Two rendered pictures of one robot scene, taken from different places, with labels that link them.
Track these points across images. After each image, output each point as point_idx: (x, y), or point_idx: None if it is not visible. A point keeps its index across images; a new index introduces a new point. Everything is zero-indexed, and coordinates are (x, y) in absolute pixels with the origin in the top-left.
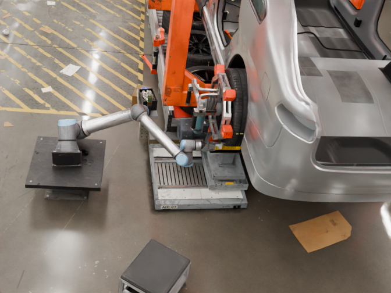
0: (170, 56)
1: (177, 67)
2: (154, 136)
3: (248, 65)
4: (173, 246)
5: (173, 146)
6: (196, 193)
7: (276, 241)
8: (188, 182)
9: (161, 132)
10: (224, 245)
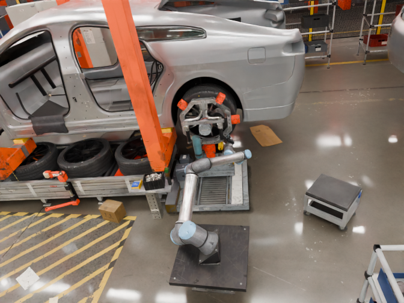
0: (155, 125)
1: (159, 131)
2: (226, 162)
3: (214, 70)
4: (284, 201)
5: (237, 153)
6: (236, 182)
7: (274, 153)
8: (223, 187)
9: (225, 155)
10: (280, 175)
